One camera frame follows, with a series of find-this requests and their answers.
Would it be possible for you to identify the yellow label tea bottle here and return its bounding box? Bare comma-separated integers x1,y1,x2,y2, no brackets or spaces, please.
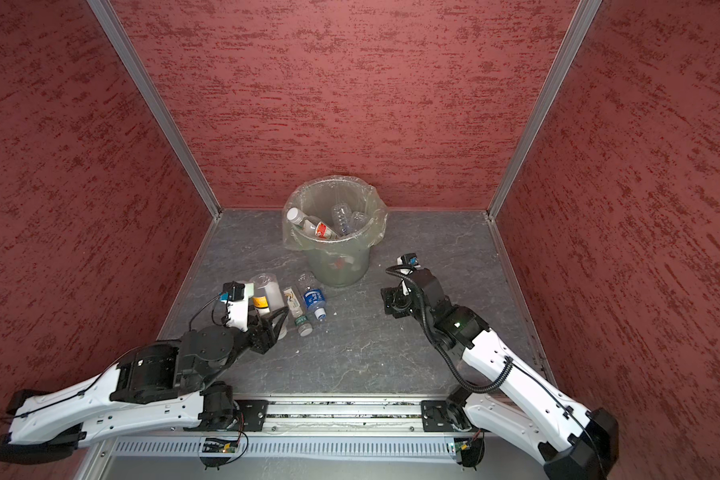
251,273,288,340

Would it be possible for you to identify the crane label clear bottle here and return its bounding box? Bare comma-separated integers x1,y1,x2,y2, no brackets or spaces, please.
283,287,313,337

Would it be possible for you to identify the blue label bottle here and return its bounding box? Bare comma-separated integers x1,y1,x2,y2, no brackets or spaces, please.
298,272,327,322

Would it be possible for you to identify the blue cap clear bottle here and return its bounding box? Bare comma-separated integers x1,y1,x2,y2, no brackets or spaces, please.
331,202,352,237

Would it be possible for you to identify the green band square bottle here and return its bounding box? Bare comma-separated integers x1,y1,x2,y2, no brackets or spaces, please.
286,207,339,241

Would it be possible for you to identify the Pocari Sweat blue bottle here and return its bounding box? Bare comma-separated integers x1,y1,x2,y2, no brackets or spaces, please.
350,211,369,233

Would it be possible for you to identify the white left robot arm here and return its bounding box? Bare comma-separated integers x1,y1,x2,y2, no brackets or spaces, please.
0,308,288,465

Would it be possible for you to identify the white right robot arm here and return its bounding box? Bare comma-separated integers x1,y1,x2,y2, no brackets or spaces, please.
382,265,619,479

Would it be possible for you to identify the grey mesh waste bin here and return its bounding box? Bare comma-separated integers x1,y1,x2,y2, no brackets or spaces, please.
290,179,385,287

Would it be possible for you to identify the clear plastic bin liner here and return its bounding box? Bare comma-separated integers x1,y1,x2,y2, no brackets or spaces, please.
281,175,388,256

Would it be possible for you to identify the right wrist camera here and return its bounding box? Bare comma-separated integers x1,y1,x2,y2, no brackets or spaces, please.
397,253,419,269

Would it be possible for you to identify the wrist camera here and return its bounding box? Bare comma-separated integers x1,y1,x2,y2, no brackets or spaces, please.
397,253,419,269
220,281,254,332

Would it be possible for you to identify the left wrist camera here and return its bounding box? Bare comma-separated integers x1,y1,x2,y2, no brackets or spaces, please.
220,281,254,332

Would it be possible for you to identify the black corrugated cable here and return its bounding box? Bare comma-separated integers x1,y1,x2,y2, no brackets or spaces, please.
385,263,514,395

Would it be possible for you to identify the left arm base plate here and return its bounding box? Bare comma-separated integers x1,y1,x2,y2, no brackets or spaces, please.
228,399,269,433

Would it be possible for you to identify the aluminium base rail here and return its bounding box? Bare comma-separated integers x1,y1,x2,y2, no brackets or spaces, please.
95,394,583,437

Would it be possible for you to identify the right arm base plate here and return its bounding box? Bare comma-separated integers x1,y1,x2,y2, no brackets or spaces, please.
420,400,474,432

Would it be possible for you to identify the white perforated cable duct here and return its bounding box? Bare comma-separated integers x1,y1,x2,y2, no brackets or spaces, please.
112,436,457,463

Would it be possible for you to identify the right aluminium corner post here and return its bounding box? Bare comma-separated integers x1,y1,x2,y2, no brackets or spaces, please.
487,0,602,222

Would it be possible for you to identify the aluminium corner post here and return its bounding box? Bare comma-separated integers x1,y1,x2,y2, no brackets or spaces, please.
87,0,223,221
487,0,602,222

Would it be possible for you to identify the left aluminium corner post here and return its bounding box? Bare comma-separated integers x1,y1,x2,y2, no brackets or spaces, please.
87,0,223,221

